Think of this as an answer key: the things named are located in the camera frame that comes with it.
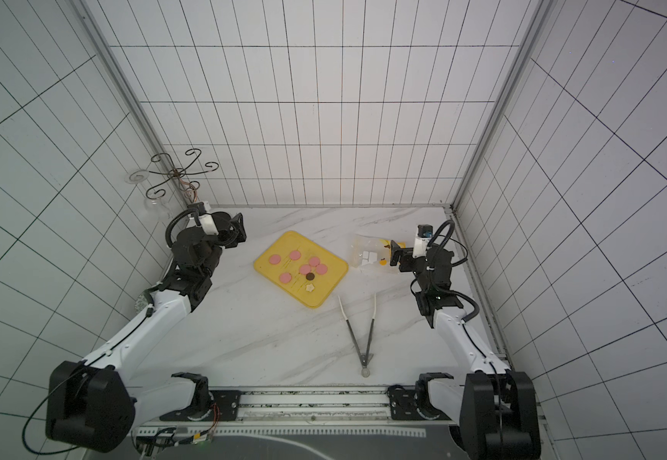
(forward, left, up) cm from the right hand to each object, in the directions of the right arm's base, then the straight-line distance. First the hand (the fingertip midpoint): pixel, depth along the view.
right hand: (411, 236), depth 83 cm
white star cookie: (-8, +31, -19) cm, 38 cm away
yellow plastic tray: (-1, +33, -20) cm, 39 cm away
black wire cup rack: (+13, +72, +5) cm, 73 cm away
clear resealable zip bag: (+4, +12, -15) cm, 19 cm away
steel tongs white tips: (-31, +13, -17) cm, 38 cm away
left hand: (-2, +54, +6) cm, 54 cm away
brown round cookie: (-4, +32, -19) cm, 38 cm away
